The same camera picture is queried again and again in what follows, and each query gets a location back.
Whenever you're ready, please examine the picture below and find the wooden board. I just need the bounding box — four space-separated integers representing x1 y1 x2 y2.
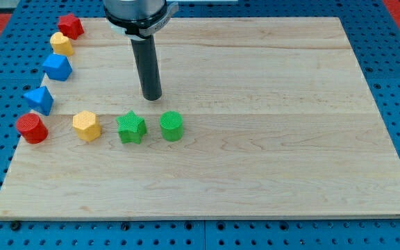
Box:
0 17 400 222

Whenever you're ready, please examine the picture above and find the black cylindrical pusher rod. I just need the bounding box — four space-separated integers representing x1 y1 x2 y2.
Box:
131 35 162 101

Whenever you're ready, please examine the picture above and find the green star block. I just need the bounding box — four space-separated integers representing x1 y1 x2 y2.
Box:
116 110 147 144

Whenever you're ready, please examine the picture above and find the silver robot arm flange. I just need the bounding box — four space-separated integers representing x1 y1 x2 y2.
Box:
103 0 179 41

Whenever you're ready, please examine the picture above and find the yellow heart block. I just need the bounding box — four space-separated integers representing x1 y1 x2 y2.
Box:
49 32 74 56

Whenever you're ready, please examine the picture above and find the red cylinder block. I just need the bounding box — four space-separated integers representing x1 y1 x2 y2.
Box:
15 113 49 144

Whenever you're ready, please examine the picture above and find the red star block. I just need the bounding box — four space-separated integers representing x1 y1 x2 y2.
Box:
58 13 85 40

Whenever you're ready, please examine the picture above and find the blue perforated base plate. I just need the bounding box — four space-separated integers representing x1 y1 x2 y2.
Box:
0 1 400 249

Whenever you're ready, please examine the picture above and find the green cylinder block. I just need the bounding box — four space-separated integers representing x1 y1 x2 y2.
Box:
160 110 183 142

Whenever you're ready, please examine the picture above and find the blue cube block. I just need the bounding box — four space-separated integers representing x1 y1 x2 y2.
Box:
42 53 72 81

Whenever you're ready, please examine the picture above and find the yellow hexagon block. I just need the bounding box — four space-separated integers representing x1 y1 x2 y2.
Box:
72 110 101 142

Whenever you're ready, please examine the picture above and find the blue triangle block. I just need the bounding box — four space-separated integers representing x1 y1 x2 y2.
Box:
23 86 53 116

